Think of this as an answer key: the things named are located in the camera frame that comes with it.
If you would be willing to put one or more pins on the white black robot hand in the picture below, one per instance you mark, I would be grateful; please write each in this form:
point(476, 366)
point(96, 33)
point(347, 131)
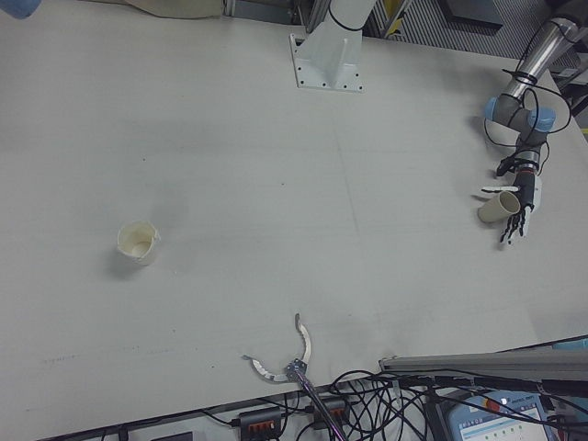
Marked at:
point(527, 193)

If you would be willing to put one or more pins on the tan smooth paper cup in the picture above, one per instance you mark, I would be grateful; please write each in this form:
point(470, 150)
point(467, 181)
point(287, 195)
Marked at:
point(494, 209)

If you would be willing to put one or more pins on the white paper cup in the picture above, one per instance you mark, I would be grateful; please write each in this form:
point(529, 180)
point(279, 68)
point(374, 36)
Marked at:
point(138, 250)

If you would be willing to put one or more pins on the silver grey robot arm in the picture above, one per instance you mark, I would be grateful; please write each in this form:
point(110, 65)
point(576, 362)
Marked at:
point(542, 46)
point(18, 7)

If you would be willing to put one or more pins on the dark grey box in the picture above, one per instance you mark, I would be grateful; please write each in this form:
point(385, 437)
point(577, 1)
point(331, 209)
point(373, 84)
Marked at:
point(473, 9)

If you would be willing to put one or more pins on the light blue teach pendant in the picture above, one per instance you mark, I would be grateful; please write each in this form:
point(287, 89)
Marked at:
point(482, 422)

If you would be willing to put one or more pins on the black orange connector box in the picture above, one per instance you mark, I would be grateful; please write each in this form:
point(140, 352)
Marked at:
point(259, 418)
point(337, 409)

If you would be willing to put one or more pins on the metal curved claw grabber tool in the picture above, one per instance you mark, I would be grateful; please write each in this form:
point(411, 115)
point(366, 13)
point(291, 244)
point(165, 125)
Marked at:
point(297, 367)

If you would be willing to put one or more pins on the black flat device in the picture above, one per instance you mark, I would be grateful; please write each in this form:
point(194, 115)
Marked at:
point(172, 436)

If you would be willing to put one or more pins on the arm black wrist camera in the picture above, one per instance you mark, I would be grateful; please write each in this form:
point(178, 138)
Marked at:
point(505, 166)

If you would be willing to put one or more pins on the aluminium profile rail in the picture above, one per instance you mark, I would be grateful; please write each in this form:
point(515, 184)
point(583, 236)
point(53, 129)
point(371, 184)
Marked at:
point(482, 363)

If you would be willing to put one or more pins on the yellow black striped post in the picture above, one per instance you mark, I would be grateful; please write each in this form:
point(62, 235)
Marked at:
point(392, 25)

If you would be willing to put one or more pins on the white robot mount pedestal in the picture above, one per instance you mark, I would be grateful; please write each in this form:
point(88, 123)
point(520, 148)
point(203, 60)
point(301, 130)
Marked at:
point(328, 59)

